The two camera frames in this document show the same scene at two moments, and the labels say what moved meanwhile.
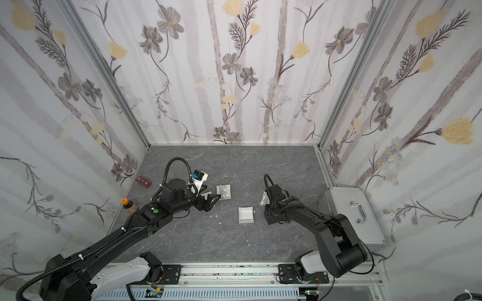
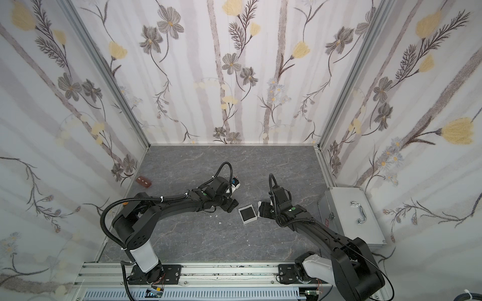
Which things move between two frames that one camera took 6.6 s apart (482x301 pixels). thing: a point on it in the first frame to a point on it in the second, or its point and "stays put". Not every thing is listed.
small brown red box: x=143 y=182 stays put
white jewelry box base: x=245 y=215 stays put
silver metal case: x=353 y=204 stays put
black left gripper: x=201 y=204 to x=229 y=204
